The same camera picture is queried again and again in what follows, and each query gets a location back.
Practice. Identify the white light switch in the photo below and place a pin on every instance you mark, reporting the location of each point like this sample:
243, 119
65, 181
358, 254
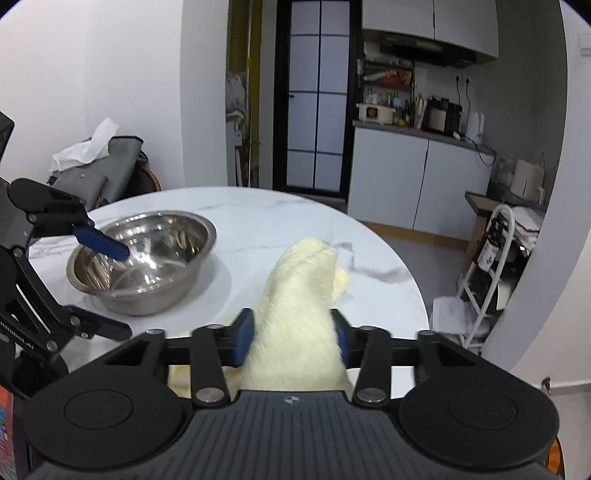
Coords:
585, 44

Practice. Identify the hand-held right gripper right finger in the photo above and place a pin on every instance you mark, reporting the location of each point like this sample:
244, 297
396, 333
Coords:
342, 345

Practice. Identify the black kitchen shelf rack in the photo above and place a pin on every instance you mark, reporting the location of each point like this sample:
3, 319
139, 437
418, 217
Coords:
385, 78

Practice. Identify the black framed glass door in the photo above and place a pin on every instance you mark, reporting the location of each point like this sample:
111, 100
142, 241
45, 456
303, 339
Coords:
318, 92

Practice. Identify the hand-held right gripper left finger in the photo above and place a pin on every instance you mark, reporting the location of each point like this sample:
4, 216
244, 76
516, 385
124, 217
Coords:
243, 341

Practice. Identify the grey backpack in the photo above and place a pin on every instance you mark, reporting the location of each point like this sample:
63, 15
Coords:
106, 170

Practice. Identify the dark wine bottle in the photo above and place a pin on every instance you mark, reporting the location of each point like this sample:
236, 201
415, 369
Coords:
490, 247

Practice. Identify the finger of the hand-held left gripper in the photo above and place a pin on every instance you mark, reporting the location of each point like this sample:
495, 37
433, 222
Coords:
99, 242
99, 326

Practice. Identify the dark chair with brown rim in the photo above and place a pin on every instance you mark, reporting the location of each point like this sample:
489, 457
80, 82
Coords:
145, 177

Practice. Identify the white papers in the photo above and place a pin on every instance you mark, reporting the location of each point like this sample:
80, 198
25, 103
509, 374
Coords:
450, 314

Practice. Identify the black range hood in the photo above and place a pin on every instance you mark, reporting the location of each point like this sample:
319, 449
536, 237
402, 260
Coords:
429, 48

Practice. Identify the white electric cooking pot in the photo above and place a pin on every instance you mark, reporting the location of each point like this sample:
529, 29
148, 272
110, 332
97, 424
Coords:
374, 113

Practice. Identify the black coffee machine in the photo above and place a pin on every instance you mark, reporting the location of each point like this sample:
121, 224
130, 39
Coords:
441, 115

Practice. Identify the white tissue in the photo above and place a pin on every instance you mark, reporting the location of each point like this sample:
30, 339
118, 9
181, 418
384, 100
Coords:
83, 147

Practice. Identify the white lower kitchen cabinet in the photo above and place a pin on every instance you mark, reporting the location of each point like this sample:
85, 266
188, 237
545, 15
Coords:
406, 180

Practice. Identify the pale yellow towel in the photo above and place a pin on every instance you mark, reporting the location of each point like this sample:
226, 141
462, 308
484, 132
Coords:
300, 314

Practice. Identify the grey upper kitchen cabinets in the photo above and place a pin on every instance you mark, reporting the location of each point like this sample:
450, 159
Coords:
429, 21

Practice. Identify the white electric kettle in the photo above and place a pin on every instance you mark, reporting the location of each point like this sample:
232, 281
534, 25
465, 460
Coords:
475, 128

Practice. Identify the stainless steel bowl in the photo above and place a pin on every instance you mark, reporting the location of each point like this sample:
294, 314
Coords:
147, 263

